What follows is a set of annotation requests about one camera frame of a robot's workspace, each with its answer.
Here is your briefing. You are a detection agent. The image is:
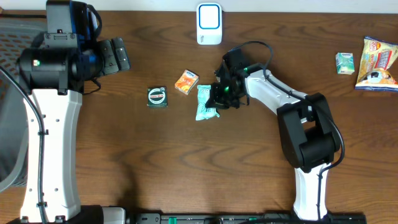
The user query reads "mint green wet wipes pack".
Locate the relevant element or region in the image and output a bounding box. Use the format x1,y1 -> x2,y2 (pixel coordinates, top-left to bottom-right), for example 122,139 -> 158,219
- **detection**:
195,85 -> 220,121

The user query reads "orange Kleenex tissue pack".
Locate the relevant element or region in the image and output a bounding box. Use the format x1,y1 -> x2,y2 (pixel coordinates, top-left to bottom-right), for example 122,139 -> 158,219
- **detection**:
174,70 -> 199,95

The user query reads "green Zam-Buk box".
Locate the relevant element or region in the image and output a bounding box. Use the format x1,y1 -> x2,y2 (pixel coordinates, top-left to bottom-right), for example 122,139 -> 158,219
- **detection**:
147,86 -> 168,108

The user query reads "teal Kleenex tissue pack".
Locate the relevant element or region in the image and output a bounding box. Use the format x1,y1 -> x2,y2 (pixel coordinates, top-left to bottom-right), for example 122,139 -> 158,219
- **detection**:
335,52 -> 354,75

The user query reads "cream yellow snack bag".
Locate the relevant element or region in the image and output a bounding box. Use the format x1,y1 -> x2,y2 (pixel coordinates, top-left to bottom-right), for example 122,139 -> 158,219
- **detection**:
354,36 -> 397,92

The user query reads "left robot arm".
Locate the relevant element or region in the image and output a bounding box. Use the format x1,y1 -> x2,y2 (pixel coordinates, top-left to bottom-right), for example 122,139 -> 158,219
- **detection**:
16,1 -> 131,224

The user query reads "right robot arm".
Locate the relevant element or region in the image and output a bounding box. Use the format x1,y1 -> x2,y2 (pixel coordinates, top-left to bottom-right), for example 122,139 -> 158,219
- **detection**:
206,49 -> 343,221

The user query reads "white barcode scanner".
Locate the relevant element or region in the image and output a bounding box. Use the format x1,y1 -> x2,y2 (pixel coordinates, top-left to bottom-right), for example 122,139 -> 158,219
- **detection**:
196,2 -> 223,45

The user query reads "grey plastic shopping basket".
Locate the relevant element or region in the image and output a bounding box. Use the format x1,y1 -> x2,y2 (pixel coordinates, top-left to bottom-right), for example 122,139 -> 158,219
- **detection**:
1,19 -> 46,192

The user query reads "right black cable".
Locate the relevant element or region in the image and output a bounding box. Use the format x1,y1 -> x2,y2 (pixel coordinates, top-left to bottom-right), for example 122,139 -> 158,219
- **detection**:
228,40 -> 346,222

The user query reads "black cable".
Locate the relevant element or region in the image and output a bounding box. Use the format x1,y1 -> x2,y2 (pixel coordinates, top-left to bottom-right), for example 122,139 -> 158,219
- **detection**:
228,40 -> 346,222
0,67 -> 50,224

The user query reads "left black cable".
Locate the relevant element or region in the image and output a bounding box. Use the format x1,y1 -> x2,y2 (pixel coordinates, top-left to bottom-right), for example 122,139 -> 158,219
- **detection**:
0,67 -> 50,224

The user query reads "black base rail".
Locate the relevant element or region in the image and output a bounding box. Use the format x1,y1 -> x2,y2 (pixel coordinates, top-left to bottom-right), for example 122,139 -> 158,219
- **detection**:
80,205 -> 368,224

